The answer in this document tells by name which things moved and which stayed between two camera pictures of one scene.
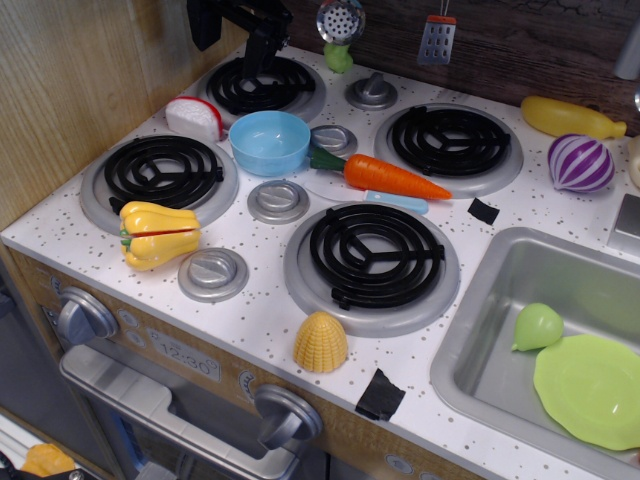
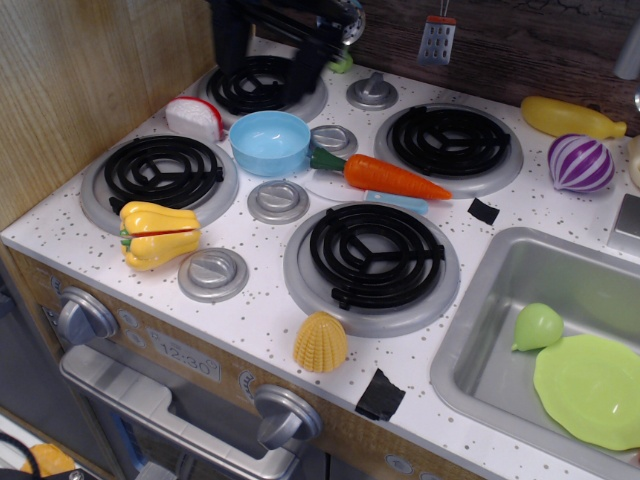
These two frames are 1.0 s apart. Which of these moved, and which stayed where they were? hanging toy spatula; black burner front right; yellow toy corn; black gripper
Moved: black gripper
Stayed: hanging toy spatula; black burner front right; yellow toy corn
